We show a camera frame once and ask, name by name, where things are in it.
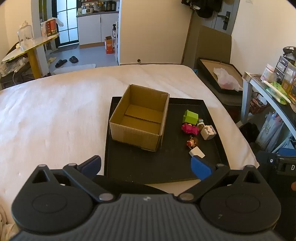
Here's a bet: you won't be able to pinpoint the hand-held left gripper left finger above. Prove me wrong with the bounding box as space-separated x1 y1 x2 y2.
28 155 115 204

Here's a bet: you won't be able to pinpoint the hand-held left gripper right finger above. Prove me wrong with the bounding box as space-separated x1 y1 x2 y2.
178 156 269 204

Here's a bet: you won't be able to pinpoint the black shallow tray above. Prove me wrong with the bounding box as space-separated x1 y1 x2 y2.
104 96 230 184

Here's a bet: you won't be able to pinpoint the brown red figure toy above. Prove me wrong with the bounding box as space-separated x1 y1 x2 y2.
186 136 199 148

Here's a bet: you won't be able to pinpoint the bunny face cube toy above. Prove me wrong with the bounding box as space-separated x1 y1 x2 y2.
200 125 217 141

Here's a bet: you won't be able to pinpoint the pink red plush toy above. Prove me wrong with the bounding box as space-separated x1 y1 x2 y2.
181 123 200 135

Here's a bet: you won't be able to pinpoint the green cube toy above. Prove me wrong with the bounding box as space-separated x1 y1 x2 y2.
183 110 199 124

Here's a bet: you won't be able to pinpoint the white shopping bag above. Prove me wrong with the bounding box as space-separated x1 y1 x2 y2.
255 112 284 149

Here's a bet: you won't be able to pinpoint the white bed blanket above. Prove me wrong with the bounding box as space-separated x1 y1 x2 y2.
0 64 259 241

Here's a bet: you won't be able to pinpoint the grey side table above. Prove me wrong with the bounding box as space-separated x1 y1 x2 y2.
240 72 296 151

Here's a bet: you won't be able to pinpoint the brown woven basket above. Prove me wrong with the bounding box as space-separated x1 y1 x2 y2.
250 92 269 114

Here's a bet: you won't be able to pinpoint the green wipes packet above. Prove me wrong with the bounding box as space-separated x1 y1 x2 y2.
265 82 290 103

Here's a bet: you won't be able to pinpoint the white plastic bag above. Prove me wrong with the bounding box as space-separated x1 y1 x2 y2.
213 67 242 91

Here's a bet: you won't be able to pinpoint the white floor mat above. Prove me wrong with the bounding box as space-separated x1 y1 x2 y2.
53 64 96 75

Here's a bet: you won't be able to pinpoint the large black floor tray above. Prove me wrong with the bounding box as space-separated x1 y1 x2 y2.
196 57 244 94

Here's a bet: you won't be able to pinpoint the yellow box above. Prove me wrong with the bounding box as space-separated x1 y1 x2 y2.
281 62 296 93

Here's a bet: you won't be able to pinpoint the pink jar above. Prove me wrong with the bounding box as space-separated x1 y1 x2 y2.
261 64 277 80

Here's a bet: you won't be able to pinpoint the round table with yellow leg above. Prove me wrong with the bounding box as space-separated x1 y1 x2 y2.
2 35 60 79

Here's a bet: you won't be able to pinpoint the orange cardboard box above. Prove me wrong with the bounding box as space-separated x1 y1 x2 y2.
104 36 115 54

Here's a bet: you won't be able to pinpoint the small black drawer unit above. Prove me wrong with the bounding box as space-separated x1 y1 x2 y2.
276 56 289 80

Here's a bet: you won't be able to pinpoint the pile of clutter under table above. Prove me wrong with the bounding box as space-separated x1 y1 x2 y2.
0 56 31 90

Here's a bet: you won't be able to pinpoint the large cardboard sheet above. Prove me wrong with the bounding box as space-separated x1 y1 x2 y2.
183 16 232 67

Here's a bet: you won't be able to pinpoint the white kitchen cabinet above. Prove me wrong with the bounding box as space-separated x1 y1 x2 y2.
77 11 119 45

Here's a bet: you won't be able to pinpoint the red box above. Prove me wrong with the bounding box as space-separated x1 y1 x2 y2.
45 20 58 37

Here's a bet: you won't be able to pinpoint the large glass jar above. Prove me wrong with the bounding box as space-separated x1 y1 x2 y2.
17 25 35 51

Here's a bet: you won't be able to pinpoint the glass pane door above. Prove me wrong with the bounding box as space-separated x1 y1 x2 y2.
52 0 79 48

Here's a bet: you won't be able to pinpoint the grey entrance door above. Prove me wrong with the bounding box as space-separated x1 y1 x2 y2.
211 0 240 35

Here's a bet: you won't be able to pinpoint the hanging dark clothes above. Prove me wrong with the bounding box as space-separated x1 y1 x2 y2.
181 0 222 18

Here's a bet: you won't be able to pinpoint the black door handle lock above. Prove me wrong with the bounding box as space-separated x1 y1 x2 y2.
217 11 231 30

